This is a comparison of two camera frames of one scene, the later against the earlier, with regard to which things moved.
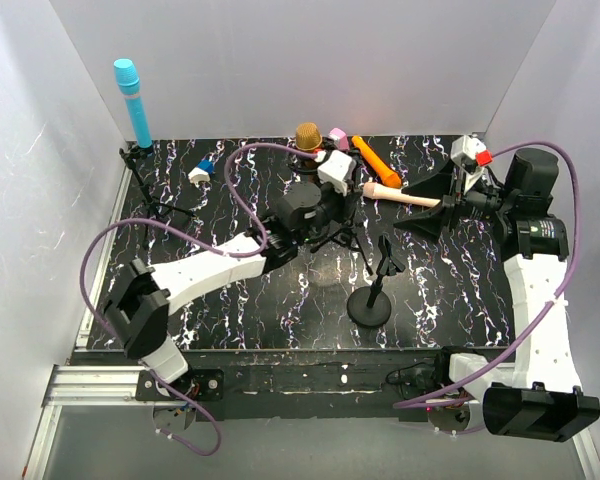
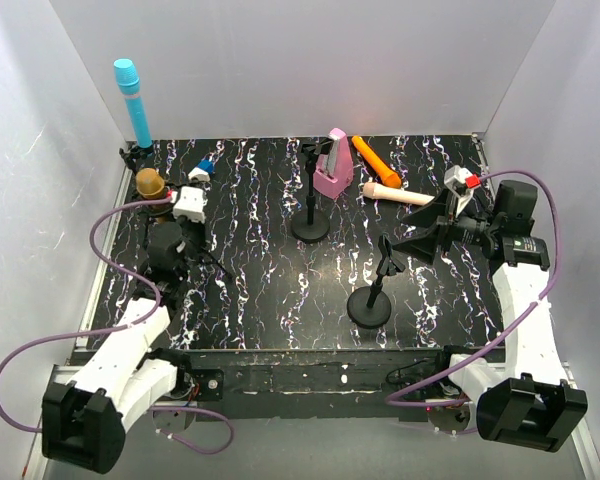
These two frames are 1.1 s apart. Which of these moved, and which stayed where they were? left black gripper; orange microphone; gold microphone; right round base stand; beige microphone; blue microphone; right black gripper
Moved: gold microphone; right black gripper; left black gripper
Stayed: right round base stand; blue microphone; orange microphone; beige microphone
